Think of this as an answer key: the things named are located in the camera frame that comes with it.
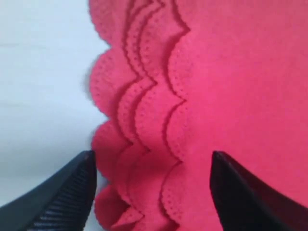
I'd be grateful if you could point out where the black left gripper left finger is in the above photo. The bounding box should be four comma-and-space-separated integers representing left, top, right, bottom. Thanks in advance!
0, 151, 97, 231

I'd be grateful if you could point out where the red scalloped cloth mat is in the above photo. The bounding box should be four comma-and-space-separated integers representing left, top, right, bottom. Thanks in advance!
89, 0, 308, 231

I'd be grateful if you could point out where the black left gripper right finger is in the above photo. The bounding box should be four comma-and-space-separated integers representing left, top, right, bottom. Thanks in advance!
209, 151, 308, 231

